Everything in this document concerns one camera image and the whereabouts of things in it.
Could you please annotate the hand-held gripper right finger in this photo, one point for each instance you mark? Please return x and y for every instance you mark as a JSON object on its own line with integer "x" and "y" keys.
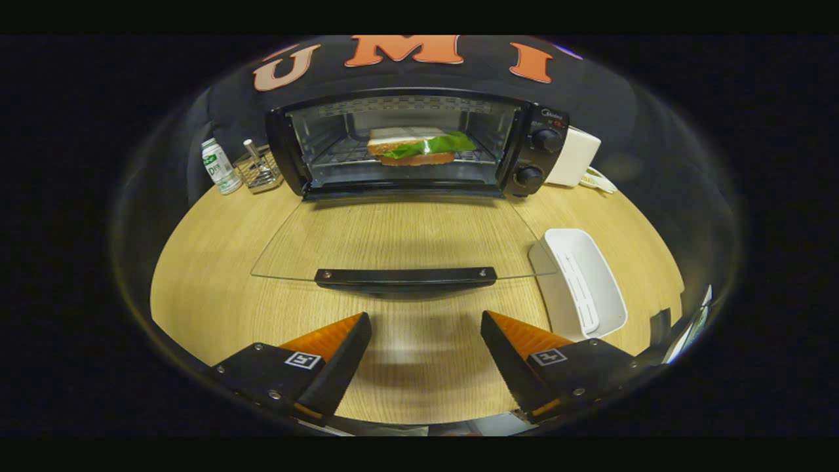
{"x": 511, "y": 364}

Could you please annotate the white pop-up toaster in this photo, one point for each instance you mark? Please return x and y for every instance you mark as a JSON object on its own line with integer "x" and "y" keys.
{"x": 573, "y": 157}

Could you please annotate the white bottle green label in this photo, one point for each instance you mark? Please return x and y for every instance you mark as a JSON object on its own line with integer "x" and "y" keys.
{"x": 219, "y": 167}

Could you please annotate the black toaster oven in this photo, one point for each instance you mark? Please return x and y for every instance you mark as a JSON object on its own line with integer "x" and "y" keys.
{"x": 547, "y": 164}

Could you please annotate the black backdrop cloth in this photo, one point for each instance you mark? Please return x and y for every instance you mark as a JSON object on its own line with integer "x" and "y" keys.
{"x": 590, "y": 85}

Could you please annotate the white plastic tray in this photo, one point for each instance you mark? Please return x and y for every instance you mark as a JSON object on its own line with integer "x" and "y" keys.
{"x": 586, "y": 282}

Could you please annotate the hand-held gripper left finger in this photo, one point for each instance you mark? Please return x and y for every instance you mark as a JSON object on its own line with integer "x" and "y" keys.
{"x": 337, "y": 367}

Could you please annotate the small white-capped shaker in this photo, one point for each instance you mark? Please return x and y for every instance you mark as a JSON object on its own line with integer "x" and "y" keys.
{"x": 251, "y": 149}

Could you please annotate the lettuce sandwich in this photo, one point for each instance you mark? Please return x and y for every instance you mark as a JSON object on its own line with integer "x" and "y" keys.
{"x": 413, "y": 147}

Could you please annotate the white divided grain dish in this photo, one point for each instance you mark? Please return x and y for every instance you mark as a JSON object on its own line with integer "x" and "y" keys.
{"x": 598, "y": 182}

